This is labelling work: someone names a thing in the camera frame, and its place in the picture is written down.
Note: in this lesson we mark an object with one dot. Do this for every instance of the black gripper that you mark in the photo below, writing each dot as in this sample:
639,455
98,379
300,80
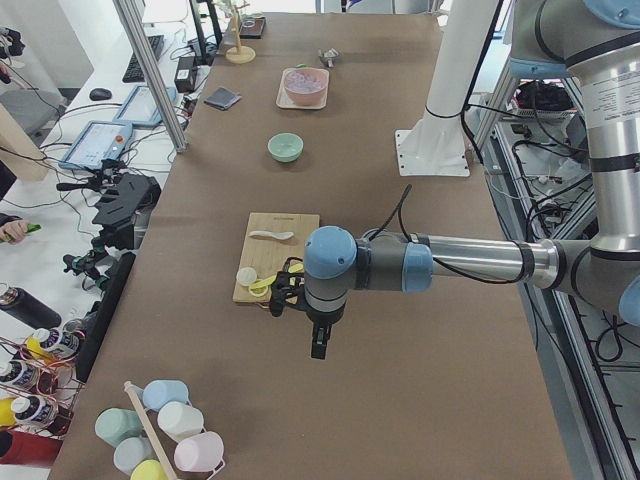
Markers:
322,317

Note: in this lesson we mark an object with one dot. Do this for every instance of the white ceramic spoon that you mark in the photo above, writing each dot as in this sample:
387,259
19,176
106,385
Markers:
266,234

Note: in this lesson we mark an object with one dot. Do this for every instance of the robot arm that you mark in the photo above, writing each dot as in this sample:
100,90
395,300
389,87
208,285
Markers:
595,42

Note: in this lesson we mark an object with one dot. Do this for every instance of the mint green bowl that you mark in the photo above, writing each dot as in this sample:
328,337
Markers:
285,147

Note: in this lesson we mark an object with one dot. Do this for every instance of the pink bowl of ice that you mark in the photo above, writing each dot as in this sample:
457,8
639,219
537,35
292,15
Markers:
306,86

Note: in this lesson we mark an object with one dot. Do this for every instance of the metal ice scoop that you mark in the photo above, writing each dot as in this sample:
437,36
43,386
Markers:
328,57

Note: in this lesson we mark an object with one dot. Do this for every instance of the lemon slice stack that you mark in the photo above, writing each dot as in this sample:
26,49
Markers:
296,268

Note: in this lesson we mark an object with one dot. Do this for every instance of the lemon slice near bun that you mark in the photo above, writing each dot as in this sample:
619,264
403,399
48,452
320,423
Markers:
259,288

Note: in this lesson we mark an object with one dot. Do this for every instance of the wooden cutting board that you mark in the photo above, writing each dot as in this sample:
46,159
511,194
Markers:
267,256

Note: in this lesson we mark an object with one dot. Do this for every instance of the pastel cup rack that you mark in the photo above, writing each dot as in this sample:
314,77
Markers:
162,435

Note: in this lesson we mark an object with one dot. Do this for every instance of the cream serving tray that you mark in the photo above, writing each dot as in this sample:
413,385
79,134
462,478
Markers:
283,100

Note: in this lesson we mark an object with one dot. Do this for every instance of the grey folded cloth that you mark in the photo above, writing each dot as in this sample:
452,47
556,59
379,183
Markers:
223,98

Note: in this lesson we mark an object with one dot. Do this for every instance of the bottle rack with bottles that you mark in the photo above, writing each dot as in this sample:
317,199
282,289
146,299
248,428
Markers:
39,385

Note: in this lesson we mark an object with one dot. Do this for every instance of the blue teach pendant far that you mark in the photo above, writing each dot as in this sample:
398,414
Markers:
139,109

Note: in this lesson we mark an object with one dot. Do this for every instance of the blue teach pendant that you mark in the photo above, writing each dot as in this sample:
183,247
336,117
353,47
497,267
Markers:
139,109
99,141

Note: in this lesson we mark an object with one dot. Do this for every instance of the wooden cup tree stand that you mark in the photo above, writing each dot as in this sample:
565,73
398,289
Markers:
238,53

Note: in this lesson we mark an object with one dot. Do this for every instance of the blue teach pendant near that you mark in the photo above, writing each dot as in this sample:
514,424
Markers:
99,141

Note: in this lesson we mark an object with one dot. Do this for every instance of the black water bottle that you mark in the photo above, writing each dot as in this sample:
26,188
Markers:
26,308

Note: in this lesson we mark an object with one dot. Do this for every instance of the black computer mouse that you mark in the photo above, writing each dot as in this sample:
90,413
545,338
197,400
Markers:
100,94

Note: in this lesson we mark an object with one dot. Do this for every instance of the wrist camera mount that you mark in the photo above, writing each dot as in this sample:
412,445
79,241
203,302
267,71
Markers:
287,290

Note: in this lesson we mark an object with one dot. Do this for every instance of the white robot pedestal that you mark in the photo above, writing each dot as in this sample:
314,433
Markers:
435,146

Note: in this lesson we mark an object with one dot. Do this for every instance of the aluminium frame post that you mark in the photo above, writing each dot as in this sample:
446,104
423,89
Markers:
131,22

